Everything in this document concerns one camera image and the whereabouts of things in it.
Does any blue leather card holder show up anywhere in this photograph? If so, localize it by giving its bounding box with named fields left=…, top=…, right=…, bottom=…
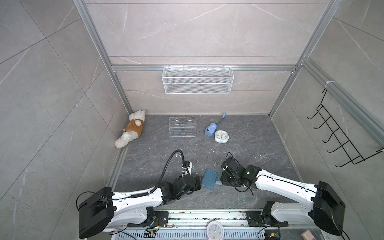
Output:
left=202, top=169, right=219, bottom=190

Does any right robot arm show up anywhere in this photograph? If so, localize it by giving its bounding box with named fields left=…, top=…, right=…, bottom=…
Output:
left=221, top=157, right=346, bottom=236

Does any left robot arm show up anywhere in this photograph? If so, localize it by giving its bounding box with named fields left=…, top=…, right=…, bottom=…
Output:
left=78, top=175, right=202, bottom=239

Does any small white round clock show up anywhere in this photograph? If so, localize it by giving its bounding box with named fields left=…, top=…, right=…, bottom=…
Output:
left=214, top=130, right=229, bottom=144

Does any blue brush tool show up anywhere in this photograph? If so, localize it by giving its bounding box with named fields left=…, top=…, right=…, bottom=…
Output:
left=205, top=113, right=226, bottom=137

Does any white clock at front edge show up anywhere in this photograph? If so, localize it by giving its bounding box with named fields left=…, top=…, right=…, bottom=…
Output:
left=206, top=221, right=224, bottom=240

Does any clear acrylic organizer tray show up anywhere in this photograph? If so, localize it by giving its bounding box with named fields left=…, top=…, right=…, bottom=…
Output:
left=169, top=117, right=197, bottom=138

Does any white teddy bear brown vest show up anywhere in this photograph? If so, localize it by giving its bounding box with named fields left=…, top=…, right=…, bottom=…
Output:
left=114, top=110, right=146, bottom=149

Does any pink block at front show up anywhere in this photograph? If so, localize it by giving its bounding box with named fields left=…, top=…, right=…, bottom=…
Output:
left=301, top=230, right=316, bottom=240

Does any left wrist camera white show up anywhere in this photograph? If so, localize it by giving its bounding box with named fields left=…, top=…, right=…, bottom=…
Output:
left=182, top=161, right=192, bottom=177

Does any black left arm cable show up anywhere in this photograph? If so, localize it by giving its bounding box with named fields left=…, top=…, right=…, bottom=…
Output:
left=149, top=149, right=188, bottom=194

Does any aluminium front rail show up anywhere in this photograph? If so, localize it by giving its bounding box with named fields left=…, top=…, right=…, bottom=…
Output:
left=111, top=210, right=338, bottom=240

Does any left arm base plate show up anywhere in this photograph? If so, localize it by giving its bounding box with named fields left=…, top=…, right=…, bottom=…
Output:
left=128, top=211, right=169, bottom=228

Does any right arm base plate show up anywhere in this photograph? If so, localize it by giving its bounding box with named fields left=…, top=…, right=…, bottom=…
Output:
left=246, top=201, right=289, bottom=227

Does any white wire mesh basket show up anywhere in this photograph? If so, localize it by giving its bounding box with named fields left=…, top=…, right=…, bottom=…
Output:
left=162, top=67, right=235, bottom=95

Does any black wire hook rack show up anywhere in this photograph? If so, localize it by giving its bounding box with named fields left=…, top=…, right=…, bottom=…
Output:
left=307, top=89, right=384, bottom=168

